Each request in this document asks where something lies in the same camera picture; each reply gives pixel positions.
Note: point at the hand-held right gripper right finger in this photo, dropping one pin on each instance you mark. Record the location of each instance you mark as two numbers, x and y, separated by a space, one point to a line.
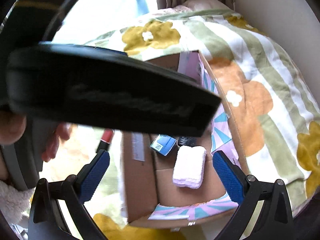
228 177

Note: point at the red lipstick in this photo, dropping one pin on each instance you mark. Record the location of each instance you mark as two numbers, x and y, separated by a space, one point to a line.
106 138

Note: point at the pink quilt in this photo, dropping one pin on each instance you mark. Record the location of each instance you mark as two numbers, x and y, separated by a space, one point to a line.
200 3

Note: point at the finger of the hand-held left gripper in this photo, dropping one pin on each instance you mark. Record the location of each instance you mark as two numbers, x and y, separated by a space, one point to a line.
112 50

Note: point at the small blue box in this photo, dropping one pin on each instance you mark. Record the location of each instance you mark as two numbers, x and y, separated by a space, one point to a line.
163 145

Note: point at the striped floral blanket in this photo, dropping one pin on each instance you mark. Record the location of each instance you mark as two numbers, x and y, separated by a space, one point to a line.
275 105

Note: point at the pink patterned cardboard box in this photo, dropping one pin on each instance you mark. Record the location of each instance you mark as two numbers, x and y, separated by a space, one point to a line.
140 180

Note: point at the person's left hand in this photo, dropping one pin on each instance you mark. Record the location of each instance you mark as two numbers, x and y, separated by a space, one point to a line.
12 127

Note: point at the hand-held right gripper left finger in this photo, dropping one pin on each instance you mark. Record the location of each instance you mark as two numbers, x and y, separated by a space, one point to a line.
96 175

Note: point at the black tube packet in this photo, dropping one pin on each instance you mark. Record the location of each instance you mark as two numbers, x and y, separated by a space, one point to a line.
187 141

